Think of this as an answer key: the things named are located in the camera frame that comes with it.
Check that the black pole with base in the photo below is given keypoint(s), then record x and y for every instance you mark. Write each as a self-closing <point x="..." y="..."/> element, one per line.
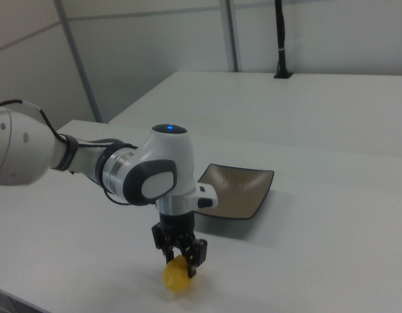
<point x="281" y="39"/>

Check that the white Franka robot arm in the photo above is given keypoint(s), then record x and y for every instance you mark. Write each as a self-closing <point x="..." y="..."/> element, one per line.
<point x="161" y="163"/>

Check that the grey partition frame post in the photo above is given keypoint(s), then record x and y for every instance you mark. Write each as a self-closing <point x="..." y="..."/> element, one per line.
<point x="78" y="65"/>
<point x="232" y="36"/>

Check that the yellow lemon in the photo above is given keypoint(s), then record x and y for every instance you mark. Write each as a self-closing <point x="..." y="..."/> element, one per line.
<point x="176" y="274"/>

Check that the square brown ceramic plate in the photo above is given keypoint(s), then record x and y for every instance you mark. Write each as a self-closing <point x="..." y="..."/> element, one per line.
<point x="236" y="190"/>

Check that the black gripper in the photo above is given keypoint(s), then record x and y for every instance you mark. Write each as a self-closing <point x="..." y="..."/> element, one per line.
<point x="176" y="229"/>

